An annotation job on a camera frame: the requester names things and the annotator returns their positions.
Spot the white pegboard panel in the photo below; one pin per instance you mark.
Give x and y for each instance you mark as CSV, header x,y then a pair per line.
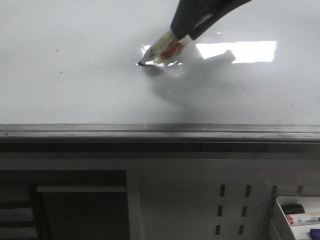
x,y
213,199

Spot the dark cabinet with shelf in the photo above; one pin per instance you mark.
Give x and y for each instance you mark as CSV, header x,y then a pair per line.
x,y
64,205

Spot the black marker cap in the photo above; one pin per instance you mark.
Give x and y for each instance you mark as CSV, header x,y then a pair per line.
x,y
289,209

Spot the black whiteboard marker taped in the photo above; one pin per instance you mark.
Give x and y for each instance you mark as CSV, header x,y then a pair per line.
x,y
165,48

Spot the white marker tray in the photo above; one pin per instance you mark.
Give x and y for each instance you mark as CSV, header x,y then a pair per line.
x,y
279,225

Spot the red capped white marker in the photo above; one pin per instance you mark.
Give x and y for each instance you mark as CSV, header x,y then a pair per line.
x,y
303,219

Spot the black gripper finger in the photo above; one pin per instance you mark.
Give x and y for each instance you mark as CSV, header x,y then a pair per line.
x,y
187,14
214,14

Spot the white glossy whiteboard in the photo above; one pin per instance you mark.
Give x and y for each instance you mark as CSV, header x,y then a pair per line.
x,y
69,69

